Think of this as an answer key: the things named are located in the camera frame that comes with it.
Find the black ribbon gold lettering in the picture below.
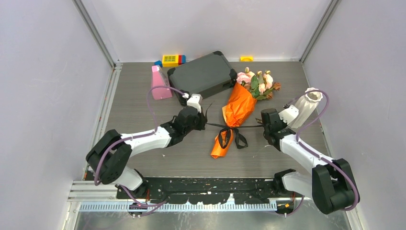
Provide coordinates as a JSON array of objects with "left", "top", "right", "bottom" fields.
[{"left": 204, "top": 105, "right": 262, "bottom": 158}]

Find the orange flower bouquet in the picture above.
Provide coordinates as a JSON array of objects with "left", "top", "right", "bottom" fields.
[{"left": 210, "top": 67, "right": 282, "bottom": 160}]

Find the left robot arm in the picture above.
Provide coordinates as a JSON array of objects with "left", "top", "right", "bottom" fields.
[{"left": 86, "top": 106, "right": 207, "bottom": 198}]

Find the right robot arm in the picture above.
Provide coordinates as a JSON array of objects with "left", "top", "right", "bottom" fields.
[{"left": 260, "top": 105, "right": 360, "bottom": 214}]

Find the white ribbed vase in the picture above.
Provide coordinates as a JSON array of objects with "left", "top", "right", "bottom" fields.
[{"left": 287, "top": 87, "right": 323, "bottom": 128}]

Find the dark grey hard case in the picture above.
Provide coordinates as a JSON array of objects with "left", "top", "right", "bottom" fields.
[{"left": 167, "top": 51, "right": 237, "bottom": 99}]

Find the red blue toy block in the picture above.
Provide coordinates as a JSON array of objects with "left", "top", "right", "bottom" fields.
[{"left": 178, "top": 55, "right": 186, "bottom": 65}]

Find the yellow toy block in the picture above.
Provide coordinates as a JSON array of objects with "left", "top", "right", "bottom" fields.
[{"left": 162, "top": 55, "right": 180, "bottom": 68}]

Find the small yellow toy piece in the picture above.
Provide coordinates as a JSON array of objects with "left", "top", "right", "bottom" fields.
[{"left": 240, "top": 56, "right": 254, "bottom": 62}]

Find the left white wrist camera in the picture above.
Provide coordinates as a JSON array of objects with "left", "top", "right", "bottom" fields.
[{"left": 182, "top": 93, "right": 203, "bottom": 113}]

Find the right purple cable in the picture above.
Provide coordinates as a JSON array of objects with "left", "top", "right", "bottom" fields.
[{"left": 283, "top": 89, "right": 360, "bottom": 212}]

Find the purple cable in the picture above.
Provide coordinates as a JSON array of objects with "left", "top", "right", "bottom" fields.
[
  {"left": 283, "top": 89, "right": 360, "bottom": 212},
  {"left": 93, "top": 86, "right": 189, "bottom": 186}
]

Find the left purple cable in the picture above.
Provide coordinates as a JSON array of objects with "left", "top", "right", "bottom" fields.
[{"left": 93, "top": 86, "right": 189, "bottom": 186}]

